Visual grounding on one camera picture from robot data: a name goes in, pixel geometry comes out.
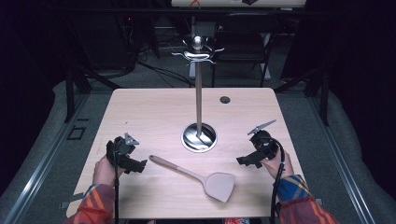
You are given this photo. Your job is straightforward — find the person's right hand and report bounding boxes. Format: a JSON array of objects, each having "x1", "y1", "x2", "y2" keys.
[{"x1": 261, "y1": 150, "x2": 295, "y2": 181}]

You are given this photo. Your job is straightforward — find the red printed packet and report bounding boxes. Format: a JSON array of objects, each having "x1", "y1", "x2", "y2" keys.
[{"x1": 222, "y1": 217, "x2": 250, "y2": 224}]

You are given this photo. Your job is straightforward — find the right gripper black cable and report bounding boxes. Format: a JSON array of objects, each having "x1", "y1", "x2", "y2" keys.
[{"x1": 269, "y1": 139, "x2": 287, "y2": 224}]

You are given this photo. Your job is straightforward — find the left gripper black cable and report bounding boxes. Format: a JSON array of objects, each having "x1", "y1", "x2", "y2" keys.
[{"x1": 112, "y1": 137, "x2": 121, "y2": 224}]

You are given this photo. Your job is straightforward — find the beige silicone spatula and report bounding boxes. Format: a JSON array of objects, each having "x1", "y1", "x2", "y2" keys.
[{"x1": 148, "y1": 154, "x2": 236, "y2": 203}]

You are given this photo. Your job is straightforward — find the black folding chair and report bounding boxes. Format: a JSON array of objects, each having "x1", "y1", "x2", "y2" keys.
[{"x1": 211, "y1": 12, "x2": 282, "y2": 89}]

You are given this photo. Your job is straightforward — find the person's left hand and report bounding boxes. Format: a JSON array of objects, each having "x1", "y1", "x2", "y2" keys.
[{"x1": 92, "y1": 154, "x2": 126, "y2": 188}]

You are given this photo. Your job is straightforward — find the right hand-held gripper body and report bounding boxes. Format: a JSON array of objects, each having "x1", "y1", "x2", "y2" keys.
[{"x1": 247, "y1": 119, "x2": 281, "y2": 161}]

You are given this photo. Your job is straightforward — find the aluminium floor rail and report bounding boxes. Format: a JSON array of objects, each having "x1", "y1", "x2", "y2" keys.
[
  {"x1": 305, "y1": 92, "x2": 378, "y2": 224},
  {"x1": 2, "y1": 92, "x2": 90, "y2": 224}
]

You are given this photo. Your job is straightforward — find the black floor cables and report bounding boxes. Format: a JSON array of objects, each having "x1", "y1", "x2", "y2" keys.
[{"x1": 135, "y1": 46, "x2": 194, "y2": 89}]

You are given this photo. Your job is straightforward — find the metal utensil hanging stand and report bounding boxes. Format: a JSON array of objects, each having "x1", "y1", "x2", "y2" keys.
[{"x1": 171, "y1": 35, "x2": 226, "y2": 154}]

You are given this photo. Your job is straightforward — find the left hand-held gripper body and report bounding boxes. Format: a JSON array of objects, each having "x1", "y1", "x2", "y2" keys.
[{"x1": 106, "y1": 133, "x2": 141, "y2": 167}]

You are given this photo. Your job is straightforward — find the black metal frame stand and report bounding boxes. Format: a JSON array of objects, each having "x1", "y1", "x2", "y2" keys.
[
  {"x1": 273, "y1": 63, "x2": 332, "y2": 127},
  {"x1": 63, "y1": 63, "x2": 123, "y2": 124}
]

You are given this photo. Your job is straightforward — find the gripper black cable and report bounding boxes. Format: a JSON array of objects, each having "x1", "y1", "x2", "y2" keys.
[
  {"x1": 112, "y1": 137, "x2": 121, "y2": 224},
  {"x1": 269, "y1": 139, "x2": 287, "y2": 224}
]

